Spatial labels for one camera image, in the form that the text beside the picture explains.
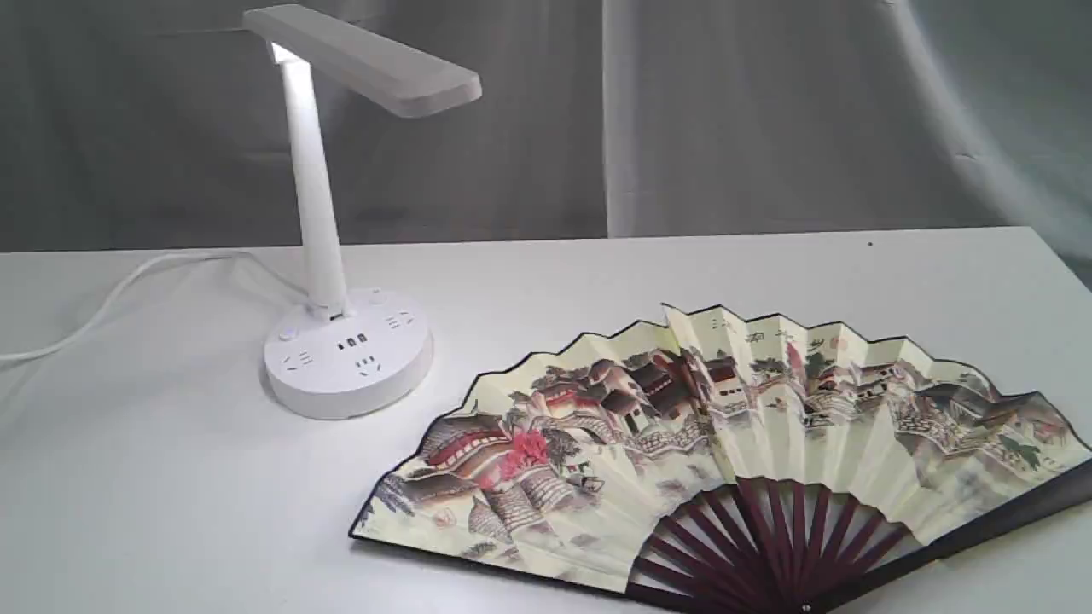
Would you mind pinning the white desk lamp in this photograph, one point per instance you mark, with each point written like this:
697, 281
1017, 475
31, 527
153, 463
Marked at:
345, 353

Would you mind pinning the painted folding paper fan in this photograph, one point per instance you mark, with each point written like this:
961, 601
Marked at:
716, 464

